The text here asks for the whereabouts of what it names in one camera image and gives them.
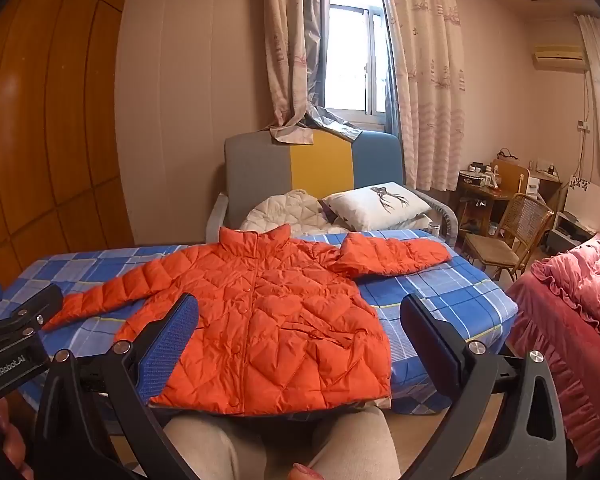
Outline wall air conditioner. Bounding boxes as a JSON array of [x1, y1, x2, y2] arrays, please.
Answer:
[[531, 44, 590, 72]]

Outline orange puffer jacket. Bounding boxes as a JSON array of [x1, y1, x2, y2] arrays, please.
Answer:
[[42, 224, 453, 417]]

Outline window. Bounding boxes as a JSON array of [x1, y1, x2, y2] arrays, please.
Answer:
[[325, 0, 388, 121]]

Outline person's left hand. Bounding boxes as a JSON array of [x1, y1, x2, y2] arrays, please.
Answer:
[[0, 400, 33, 480]]

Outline person's beige pants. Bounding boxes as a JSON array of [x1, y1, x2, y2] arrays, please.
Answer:
[[162, 405, 401, 480]]

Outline yellow wooden chair back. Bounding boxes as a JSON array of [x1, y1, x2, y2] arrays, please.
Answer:
[[491, 158, 530, 196]]

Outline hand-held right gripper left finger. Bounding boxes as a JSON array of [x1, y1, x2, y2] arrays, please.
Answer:
[[32, 292, 201, 480]]

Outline colour block sofa chair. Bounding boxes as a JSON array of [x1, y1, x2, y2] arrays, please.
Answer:
[[205, 129, 461, 248]]

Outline patterned curtain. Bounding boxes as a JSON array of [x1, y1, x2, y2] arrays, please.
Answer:
[[372, 0, 468, 193], [262, 0, 363, 147]]

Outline wooden wardrobe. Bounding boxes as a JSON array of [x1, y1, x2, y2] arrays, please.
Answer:
[[0, 0, 136, 286]]

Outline white printed box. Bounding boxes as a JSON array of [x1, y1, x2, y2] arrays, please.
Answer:
[[562, 175, 600, 233]]

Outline pink ruffled bedspread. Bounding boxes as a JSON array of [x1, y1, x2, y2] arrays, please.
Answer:
[[507, 232, 600, 468]]

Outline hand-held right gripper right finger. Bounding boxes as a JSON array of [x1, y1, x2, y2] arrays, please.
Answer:
[[399, 292, 581, 480]]

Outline white quilted blanket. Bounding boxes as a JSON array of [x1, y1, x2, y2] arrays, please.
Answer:
[[240, 189, 341, 236]]

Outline blue plaid bed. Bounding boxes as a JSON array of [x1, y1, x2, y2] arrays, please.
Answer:
[[0, 228, 518, 416]]

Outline person's right hand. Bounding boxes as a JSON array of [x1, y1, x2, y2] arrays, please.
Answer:
[[290, 464, 326, 480]]

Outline small wooden table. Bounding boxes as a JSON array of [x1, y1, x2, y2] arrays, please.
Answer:
[[452, 170, 563, 241]]

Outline deer print pillow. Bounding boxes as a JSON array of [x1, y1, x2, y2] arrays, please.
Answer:
[[321, 182, 433, 231]]

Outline wicker chair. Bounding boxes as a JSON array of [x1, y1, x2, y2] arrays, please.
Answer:
[[460, 192, 556, 281]]

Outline pale side curtain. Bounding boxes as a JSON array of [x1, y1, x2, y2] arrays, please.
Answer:
[[575, 12, 600, 191]]

